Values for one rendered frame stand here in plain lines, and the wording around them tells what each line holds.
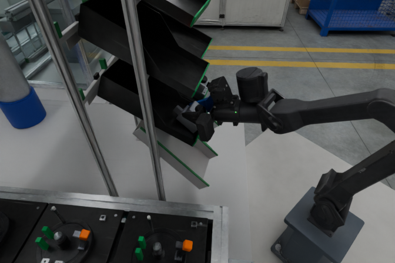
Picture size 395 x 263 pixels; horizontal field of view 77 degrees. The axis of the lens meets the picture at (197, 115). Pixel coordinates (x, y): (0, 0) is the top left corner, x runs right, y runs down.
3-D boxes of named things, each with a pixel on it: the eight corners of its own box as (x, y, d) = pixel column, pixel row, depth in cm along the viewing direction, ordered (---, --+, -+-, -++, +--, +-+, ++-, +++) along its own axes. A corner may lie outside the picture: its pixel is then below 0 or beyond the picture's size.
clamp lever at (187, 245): (183, 251, 65) (193, 240, 60) (181, 259, 63) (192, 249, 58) (169, 248, 64) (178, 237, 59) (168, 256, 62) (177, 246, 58)
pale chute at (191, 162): (208, 158, 89) (218, 154, 86) (199, 189, 79) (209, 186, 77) (150, 105, 80) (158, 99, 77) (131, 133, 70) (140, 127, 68)
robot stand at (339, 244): (337, 252, 77) (365, 222, 64) (313, 290, 70) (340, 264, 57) (294, 219, 85) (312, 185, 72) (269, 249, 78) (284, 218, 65)
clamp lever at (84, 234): (87, 241, 67) (90, 230, 62) (84, 249, 65) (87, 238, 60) (74, 238, 66) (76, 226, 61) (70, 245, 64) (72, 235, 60)
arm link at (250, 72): (295, 115, 57) (294, 67, 51) (281, 135, 53) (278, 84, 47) (251, 107, 65) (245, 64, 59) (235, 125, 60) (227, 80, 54)
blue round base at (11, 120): (52, 109, 130) (40, 85, 120) (34, 130, 118) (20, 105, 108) (24, 107, 131) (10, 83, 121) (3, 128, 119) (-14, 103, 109)
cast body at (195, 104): (198, 124, 72) (213, 112, 67) (193, 134, 69) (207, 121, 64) (177, 105, 71) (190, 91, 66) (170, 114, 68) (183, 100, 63)
